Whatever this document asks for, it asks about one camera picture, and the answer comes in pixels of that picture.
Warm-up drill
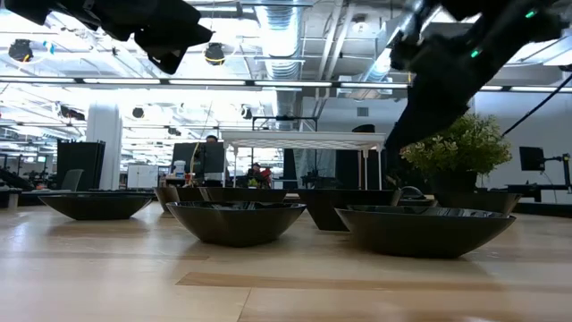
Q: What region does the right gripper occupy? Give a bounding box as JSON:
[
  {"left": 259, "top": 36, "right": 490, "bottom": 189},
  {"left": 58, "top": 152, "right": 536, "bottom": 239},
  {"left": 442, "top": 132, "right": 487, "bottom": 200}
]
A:
[{"left": 383, "top": 17, "right": 562, "bottom": 152}]

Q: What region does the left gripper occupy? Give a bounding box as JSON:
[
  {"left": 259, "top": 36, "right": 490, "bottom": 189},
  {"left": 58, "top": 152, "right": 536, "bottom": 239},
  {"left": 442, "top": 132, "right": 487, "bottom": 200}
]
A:
[{"left": 57, "top": 0, "right": 215, "bottom": 76}]

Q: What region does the black glossy leaf mini plate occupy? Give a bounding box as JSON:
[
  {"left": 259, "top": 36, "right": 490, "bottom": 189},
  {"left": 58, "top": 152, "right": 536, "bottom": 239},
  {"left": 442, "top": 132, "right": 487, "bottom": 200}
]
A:
[
  {"left": 165, "top": 200, "right": 307, "bottom": 248},
  {"left": 38, "top": 191, "right": 156, "bottom": 221},
  {"left": 399, "top": 196, "right": 438, "bottom": 209},
  {"left": 334, "top": 204, "right": 517, "bottom": 259}
]

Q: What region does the black monitor on arm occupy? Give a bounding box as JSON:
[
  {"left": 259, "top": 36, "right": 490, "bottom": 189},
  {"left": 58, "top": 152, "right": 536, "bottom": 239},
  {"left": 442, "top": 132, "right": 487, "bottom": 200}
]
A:
[{"left": 518, "top": 146, "right": 546, "bottom": 173}]

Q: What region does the black yellow-ringed ceiling speaker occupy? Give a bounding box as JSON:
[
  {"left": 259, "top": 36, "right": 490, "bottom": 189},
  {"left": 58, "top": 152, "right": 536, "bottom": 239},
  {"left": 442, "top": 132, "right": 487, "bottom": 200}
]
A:
[{"left": 204, "top": 42, "right": 226, "bottom": 67}]

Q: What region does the green potted plant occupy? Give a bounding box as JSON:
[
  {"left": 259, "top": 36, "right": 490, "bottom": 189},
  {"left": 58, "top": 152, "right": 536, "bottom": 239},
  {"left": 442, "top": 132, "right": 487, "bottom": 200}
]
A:
[{"left": 400, "top": 114, "right": 514, "bottom": 209}]

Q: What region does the black partition panel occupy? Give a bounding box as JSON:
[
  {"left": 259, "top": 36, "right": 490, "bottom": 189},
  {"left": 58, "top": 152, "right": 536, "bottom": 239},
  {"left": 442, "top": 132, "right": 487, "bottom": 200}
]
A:
[{"left": 334, "top": 149, "right": 403, "bottom": 191}]

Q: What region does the black computer monitor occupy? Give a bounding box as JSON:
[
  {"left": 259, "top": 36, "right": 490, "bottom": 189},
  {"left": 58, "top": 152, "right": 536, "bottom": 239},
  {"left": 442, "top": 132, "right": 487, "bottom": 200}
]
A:
[{"left": 171, "top": 141, "right": 226, "bottom": 181}]

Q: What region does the white building pillar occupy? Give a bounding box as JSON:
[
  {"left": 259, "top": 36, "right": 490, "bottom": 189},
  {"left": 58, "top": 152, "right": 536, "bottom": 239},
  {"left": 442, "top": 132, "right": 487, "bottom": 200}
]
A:
[{"left": 86, "top": 103, "right": 123, "bottom": 191}]

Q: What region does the white low cabinet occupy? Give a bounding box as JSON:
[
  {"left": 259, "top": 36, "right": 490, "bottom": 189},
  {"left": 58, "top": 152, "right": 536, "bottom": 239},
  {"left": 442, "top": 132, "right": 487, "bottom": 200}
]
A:
[{"left": 126, "top": 164, "right": 160, "bottom": 190}]

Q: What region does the black background desk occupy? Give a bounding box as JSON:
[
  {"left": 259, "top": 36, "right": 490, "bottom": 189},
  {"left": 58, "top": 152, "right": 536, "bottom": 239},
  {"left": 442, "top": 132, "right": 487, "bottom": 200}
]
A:
[{"left": 507, "top": 182, "right": 572, "bottom": 203}]

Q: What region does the black tall cabinet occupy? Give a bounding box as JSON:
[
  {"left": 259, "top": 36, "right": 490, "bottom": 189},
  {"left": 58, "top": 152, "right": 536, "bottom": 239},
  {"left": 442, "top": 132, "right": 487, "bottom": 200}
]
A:
[{"left": 56, "top": 140, "right": 107, "bottom": 192}]

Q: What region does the grey office chair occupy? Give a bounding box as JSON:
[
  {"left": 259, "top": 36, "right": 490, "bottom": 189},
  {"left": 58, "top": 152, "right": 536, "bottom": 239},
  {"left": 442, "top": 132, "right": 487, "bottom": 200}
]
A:
[{"left": 61, "top": 168, "right": 86, "bottom": 192}]

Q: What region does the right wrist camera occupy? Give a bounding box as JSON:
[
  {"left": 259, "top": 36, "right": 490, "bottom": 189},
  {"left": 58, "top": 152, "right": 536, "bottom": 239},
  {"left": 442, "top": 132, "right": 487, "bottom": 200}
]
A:
[{"left": 389, "top": 35, "right": 424, "bottom": 72}]

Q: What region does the slanted silver ventilation duct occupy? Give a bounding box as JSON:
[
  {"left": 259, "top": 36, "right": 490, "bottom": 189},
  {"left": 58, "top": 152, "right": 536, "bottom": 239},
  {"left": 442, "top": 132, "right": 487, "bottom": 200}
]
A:
[{"left": 357, "top": 0, "right": 433, "bottom": 86}]

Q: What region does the large silver ventilation duct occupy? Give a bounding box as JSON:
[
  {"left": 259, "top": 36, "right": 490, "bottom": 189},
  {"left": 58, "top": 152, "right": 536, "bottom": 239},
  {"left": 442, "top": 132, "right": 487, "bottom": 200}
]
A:
[{"left": 254, "top": 0, "right": 309, "bottom": 131}]

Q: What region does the right arm supply cable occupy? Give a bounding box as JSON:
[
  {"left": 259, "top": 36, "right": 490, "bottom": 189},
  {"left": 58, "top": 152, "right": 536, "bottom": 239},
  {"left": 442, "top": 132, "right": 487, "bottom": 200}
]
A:
[{"left": 501, "top": 73, "right": 572, "bottom": 138}]

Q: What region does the white lattice wire rack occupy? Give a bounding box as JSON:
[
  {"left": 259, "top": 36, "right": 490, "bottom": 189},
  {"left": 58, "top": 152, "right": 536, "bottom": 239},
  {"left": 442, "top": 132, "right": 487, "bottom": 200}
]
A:
[{"left": 221, "top": 130, "right": 387, "bottom": 191}]

